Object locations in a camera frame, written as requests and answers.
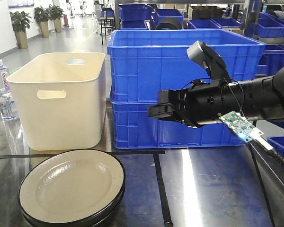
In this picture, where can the clear water bottle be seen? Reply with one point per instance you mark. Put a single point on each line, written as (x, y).
(7, 104)

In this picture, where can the blue bins on back shelf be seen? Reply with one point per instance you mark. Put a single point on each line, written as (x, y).
(143, 16)

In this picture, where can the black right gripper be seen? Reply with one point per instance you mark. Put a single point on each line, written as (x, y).
(194, 106)

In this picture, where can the potted plant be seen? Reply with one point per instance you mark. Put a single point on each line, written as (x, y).
(41, 16)
(56, 13)
(20, 22)

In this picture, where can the large blue crate lower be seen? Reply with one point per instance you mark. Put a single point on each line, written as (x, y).
(134, 129)

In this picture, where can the green circuit board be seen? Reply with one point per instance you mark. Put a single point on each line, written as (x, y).
(240, 127)

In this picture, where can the beige plate black rim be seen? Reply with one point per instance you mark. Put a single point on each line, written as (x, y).
(81, 167)
(73, 206)

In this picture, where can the large blue crate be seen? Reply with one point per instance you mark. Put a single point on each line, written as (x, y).
(134, 129)
(143, 62)

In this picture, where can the large blue crate upper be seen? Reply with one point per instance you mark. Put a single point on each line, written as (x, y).
(143, 62)

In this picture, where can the potted plant near left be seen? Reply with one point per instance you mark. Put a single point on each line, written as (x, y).
(20, 22)

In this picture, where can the cream plastic basket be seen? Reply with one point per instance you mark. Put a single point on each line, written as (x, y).
(61, 99)

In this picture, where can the potted plant middle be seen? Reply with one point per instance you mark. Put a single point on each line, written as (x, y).
(41, 16)

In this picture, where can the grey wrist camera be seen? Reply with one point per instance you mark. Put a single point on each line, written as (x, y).
(204, 56)

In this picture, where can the potted plant far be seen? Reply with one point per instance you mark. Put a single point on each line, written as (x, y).
(56, 13)

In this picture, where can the black tape roll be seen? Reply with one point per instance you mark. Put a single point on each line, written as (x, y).
(170, 23)

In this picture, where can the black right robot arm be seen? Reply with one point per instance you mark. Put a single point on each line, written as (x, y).
(257, 99)

